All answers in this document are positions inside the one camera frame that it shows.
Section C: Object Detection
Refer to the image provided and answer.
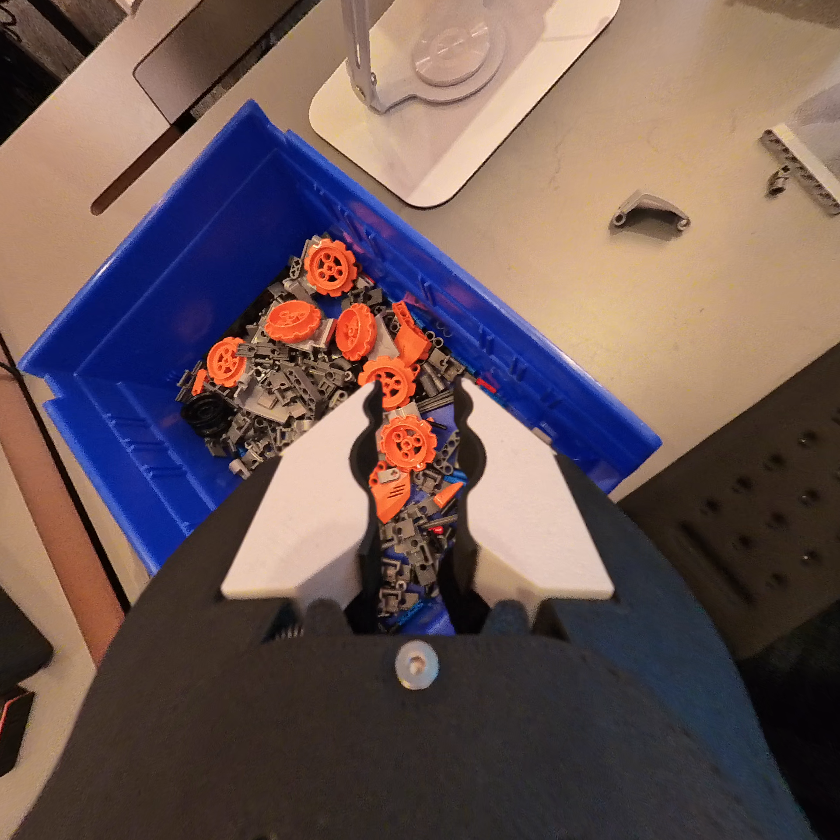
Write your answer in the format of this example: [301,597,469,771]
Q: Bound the light grey toy beam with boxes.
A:
[760,126,840,216]

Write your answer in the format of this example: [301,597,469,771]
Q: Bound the white rounded board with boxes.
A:
[308,0,621,210]

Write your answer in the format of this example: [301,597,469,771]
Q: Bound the white round stand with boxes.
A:
[340,0,509,116]

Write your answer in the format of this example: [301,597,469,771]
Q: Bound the black perforated panel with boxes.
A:
[617,344,840,664]

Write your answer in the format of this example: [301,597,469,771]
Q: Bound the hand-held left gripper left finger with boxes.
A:
[221,379,386,610]

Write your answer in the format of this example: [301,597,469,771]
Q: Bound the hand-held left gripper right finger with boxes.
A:
[453,377,616,610]

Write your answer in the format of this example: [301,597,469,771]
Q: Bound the orange curved toy piece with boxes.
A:
[392,301,435,366]

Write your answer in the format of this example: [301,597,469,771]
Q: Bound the small grey panel piece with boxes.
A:
[609,190,691,232]

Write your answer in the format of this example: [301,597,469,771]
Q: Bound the black toy wheel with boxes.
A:
[181,392,228,438]

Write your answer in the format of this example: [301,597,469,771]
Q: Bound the orange toy panel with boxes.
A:
[369,461,414,524]

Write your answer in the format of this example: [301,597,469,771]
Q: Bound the black box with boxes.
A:
[0,586,55,693]

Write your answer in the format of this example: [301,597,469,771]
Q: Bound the grey flat plate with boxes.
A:
[133,0,309,126]

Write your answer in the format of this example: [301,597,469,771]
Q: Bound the blue tagged plastic bin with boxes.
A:
[18,98,662,578]

